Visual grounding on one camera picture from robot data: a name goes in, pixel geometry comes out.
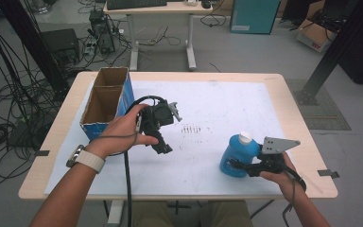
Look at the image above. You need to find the bundle of black floor cables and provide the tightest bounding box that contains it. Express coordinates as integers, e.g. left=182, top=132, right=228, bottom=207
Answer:
left=0, top=18, right=61, bottom=190

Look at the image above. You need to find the blue bottle with white cap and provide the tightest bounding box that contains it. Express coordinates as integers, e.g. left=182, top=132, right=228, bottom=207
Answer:
left=219, top=131, right=262, bottom=178

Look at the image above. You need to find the blue cardboard box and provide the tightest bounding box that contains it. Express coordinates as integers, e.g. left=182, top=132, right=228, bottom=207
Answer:
left=79, top=66, right=135, bottom=141

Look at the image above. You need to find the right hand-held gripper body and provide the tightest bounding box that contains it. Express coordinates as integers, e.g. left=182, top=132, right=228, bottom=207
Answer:
left=247, top=136, right=302, bottom=178

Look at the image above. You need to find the black metal stand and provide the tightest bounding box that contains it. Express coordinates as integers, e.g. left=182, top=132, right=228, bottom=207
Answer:
left=295, top=0, right=363, bottom=107
left=0, top=0, right=71, bottom=97

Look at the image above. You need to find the white table mat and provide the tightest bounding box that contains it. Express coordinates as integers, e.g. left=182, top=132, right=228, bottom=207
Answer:
left=43, top=79, right=292, bottom=196

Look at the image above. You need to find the person's right leg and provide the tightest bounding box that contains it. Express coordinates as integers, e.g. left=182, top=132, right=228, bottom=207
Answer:
left=200, top=201, right=253, bottom=227

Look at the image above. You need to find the white table leg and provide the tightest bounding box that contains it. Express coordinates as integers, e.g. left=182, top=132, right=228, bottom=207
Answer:
left=106, top=200, right=126, bottom=227

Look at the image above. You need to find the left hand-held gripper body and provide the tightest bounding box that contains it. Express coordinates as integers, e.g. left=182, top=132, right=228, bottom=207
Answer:
left=137, top=100, right=184, bottom=133

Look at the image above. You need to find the wristwatch with white band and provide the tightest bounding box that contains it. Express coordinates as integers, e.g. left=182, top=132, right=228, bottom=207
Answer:
left=65, top=144, right=106, bottom=175

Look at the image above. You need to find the white-legged wooden desk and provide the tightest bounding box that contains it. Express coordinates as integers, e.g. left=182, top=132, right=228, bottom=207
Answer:
left=102, top=0, right=214, bottom=72

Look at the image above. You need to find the person's right hand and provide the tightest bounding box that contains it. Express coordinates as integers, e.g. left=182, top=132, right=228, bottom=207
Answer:
left=259, top=153, right=307, bottom=197

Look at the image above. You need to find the person's leg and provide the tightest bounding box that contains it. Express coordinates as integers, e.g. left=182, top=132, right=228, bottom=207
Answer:
left=200, top=201, right=253, bottom=227
left=130, top=201, right=180, bottom=227

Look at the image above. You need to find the person's left hand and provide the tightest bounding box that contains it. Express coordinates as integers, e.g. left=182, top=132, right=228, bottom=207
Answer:
left=85, top=103, right=160, bottom=159

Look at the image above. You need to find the person's left leg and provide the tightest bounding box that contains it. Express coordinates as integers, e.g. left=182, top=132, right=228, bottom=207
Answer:
left=130, top=201, right=180, bottom=227

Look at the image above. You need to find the brown cardboard box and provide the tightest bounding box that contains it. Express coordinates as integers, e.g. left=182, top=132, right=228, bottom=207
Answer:
left=296, top=0, right=338, bottom=54

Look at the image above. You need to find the black floor cable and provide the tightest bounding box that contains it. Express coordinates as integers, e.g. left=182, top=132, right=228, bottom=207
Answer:
left=248, top=199, right=276, bottom=222

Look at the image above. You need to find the black equipment box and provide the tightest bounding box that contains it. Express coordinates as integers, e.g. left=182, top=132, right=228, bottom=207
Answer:
left=40, top=27, right=80, bottom=66

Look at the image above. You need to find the black keyboard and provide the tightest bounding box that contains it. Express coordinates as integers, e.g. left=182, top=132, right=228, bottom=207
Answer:
left=106, top=0, right=168, bottom=11

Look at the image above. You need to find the teal cabinet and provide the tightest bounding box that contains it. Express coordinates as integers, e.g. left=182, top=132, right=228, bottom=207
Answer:
left=229, top=0, right=282, bottom=35

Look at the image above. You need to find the left hand-held gripper black cable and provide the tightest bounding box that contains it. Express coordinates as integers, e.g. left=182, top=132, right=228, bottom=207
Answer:
left=123, top=95, right=168, bottom=227

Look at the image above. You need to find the black computer tower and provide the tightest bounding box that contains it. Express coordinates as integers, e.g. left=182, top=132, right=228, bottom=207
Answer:
left=88, top=9, right=116, bottom=55

